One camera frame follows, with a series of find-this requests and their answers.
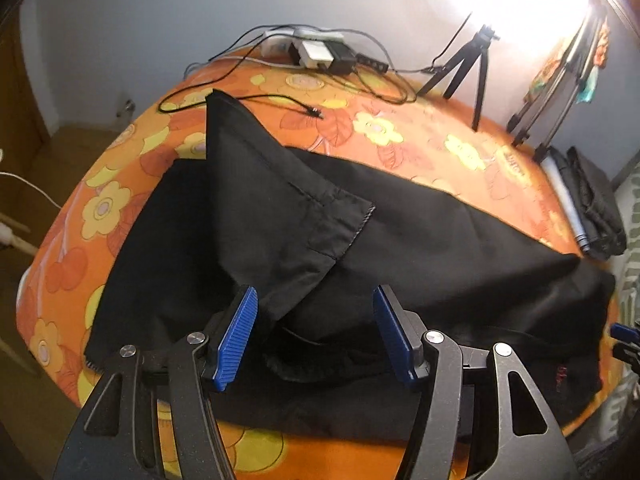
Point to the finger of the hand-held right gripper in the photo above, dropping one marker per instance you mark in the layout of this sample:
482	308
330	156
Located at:
621	332

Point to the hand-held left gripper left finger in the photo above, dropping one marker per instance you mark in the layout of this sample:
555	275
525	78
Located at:
235	340

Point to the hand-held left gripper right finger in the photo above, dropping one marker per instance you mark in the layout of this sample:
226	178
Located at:
395	340

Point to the black pants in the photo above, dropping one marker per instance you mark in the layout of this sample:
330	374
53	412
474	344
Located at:
425	240

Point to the grey patterned bedding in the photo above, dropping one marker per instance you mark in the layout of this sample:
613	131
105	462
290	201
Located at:
629	260

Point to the folded black cloth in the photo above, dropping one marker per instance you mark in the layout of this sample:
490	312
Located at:
597	200

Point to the white tube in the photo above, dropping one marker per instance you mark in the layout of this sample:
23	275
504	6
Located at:
570	205

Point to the orange floral blanket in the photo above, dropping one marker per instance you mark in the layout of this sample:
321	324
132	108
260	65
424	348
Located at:
425	130

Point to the silver light stand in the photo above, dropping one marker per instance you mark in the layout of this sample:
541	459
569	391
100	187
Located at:
555	95

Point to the colourful hanging cloth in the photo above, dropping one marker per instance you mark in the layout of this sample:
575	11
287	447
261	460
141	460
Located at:
552	67

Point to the black tripod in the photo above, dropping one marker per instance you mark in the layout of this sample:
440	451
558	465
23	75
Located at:
462	67

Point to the black charger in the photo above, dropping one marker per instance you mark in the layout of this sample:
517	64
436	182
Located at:
342	60

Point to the white charger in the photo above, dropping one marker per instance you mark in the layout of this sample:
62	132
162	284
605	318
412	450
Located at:
316	53

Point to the white power strip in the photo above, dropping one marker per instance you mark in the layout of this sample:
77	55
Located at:
280	35

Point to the wooden door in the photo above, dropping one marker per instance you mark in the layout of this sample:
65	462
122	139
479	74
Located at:
20	85

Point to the wall socket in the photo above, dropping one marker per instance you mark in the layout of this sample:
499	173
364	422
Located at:
127	108

